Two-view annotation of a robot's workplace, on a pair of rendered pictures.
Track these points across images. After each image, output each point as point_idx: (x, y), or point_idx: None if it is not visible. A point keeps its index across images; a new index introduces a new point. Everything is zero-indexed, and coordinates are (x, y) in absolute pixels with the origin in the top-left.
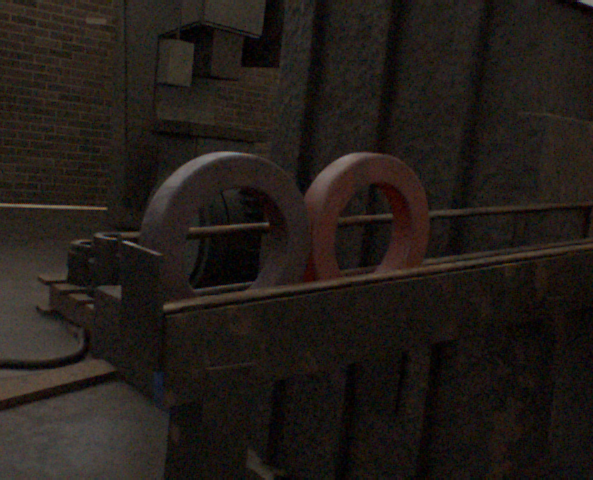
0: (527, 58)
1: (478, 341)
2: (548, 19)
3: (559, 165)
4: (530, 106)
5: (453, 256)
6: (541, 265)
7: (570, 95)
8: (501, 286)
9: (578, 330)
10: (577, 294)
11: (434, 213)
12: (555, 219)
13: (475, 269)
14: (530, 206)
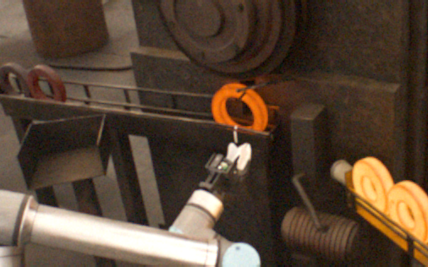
0: (135, 23)
1: None
2: (140, 6)
3: (144, 73)
4: (145, 42)
5: (90, 100)
6: (96, 112)
7: (167, 37)
8: (81, 115)
9: (186, 147)
10: (120, 128)
11: (85, 84)
12: (150, 95)
13: (69, 106)
14: (127, 88)
